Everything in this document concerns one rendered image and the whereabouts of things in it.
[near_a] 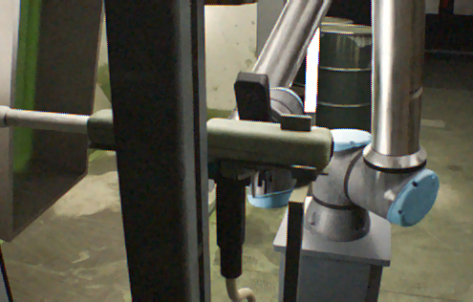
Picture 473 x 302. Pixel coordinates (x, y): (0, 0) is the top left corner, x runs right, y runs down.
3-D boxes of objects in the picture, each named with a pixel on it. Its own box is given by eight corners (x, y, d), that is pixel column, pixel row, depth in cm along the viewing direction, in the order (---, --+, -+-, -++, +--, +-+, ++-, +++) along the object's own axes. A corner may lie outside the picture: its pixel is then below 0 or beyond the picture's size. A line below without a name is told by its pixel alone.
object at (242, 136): (322, 276, 64) (335, 113, 55) (317, 298, 59) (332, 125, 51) (24, 223, 76) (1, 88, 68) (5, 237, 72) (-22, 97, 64)
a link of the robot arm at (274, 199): (268, 185, 101) (271, 129, 97) (305, 206, 92) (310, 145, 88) (231, 195, 96) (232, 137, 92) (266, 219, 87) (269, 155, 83)
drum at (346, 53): (301, 119, 442) (306, 23, 411) (363, 121, 440) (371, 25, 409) (309, 141, 387) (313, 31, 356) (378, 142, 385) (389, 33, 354)
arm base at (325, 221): (371, 212, 141) (375, 183, 138) (368, 246, 124) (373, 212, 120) (308, 204, 146) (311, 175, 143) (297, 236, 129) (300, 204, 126)
